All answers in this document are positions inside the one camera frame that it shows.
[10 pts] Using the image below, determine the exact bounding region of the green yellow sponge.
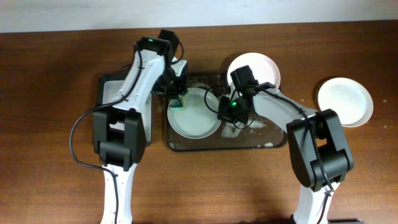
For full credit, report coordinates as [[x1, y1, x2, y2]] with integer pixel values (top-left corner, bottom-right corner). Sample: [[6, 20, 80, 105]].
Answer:
[[169, 95, 186, 111]]

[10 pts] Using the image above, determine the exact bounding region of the pale green plate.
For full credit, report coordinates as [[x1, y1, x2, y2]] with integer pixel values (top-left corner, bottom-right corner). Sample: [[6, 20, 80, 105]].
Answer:
[[167, 88, 221, 139]]

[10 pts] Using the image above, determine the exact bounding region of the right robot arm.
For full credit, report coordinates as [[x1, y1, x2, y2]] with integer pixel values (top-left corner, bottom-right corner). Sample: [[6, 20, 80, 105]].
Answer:
[[217, 83, 354, 223]]

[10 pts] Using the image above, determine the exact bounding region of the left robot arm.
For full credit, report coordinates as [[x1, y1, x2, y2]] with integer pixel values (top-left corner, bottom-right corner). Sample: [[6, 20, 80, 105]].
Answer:
[[93, 34, 188, 223]]

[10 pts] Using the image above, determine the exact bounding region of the dark brown serving tray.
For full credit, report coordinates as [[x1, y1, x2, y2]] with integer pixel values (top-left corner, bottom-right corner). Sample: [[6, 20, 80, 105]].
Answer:
[[162, 71, 287, 152]]

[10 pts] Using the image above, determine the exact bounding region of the black soapy water tray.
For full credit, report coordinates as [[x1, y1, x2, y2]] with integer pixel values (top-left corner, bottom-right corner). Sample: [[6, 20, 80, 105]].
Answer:
[[95, 73, 153, 147]]

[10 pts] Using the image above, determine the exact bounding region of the pink white plate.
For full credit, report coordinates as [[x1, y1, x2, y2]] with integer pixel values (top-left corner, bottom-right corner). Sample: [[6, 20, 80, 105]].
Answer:
[[227, 52, 281, 88]]

